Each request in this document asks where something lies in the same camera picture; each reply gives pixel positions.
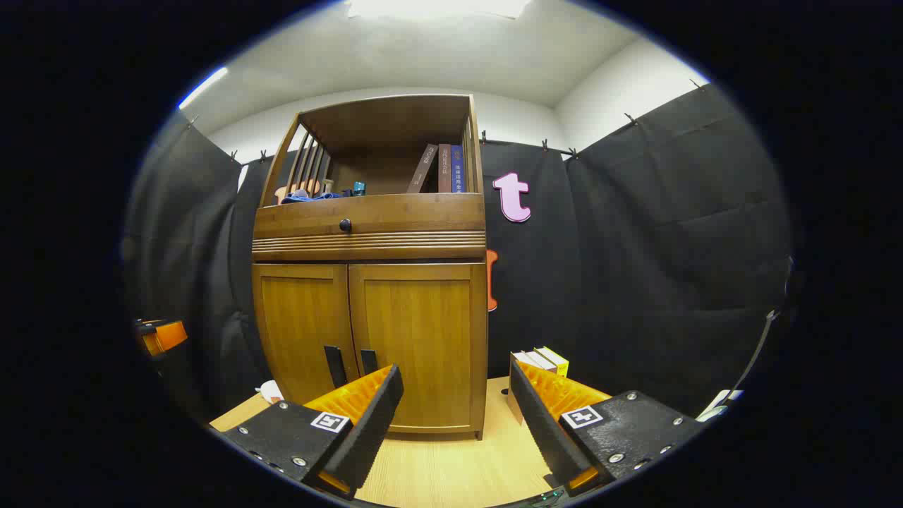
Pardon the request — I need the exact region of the white ceiling light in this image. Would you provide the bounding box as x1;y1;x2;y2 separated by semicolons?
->
344;0;531;20

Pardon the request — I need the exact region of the wooden shoe cabinet door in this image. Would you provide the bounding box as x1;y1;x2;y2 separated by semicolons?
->
348;262;487;435
253;263;360;410

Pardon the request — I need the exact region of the brown wooden shoe cabinet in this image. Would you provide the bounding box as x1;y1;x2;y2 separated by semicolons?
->
250;94;489;442

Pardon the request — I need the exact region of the wooden drawer with black knob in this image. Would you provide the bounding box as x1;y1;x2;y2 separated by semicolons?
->
253;193;487;262

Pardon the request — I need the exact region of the brown leaning shelf book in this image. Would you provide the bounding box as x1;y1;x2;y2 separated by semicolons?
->
407;144;440;194

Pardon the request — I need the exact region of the yellow book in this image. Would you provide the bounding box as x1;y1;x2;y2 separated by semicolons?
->
534;346;570;377

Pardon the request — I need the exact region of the black backdrop cloth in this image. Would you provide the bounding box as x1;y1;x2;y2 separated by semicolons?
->
123;83;794;424

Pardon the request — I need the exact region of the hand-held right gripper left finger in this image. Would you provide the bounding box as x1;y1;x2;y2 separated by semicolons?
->
212;363;405;502

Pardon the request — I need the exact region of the blue cloth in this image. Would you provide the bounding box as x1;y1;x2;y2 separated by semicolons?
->
281;190;343;205

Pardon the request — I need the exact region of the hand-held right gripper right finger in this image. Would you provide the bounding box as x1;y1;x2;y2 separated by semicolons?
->
508;355;706;498

